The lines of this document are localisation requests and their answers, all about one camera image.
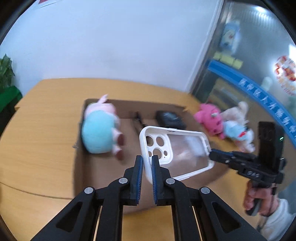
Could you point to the light blue plush toy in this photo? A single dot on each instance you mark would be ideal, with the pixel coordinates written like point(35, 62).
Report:
point(242, 136)

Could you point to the black sunglasses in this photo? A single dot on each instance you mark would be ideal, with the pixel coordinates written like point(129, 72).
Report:
point(138, 123)

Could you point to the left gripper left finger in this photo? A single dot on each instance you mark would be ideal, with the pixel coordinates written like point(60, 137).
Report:
point(96, 214)

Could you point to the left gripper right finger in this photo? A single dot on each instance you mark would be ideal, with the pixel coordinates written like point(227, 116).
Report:
point(198, 214)

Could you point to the pink bear plush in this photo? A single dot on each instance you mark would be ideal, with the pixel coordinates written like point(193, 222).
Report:
point(210, 117)

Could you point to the beige plush toy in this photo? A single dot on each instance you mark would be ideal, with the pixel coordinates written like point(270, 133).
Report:
point(237, 113)

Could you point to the black product box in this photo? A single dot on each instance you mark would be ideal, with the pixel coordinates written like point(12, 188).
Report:
point(167, 119)

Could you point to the pig plush teal shirt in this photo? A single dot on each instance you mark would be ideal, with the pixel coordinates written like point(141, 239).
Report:
point(100, 131)

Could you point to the cardboard box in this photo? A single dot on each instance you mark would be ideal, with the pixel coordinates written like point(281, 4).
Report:
point(99, 170)

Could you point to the white clear phone case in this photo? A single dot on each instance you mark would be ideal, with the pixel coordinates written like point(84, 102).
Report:
point(184, 153)

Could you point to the green cloth table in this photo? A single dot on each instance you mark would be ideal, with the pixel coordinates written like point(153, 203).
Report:
point(9, 98)

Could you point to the person's right hand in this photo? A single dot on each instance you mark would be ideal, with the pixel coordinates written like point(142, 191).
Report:
point(269, 202)

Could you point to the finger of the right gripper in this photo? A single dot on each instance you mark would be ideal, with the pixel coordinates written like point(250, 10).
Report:
point(241, 156)
point(228, 158)

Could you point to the potted green plant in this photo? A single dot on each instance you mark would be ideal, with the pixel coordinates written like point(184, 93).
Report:
point(6, 72)

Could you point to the white sleeve right forearm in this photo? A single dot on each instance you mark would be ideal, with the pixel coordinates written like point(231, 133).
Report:
point(275, 226)

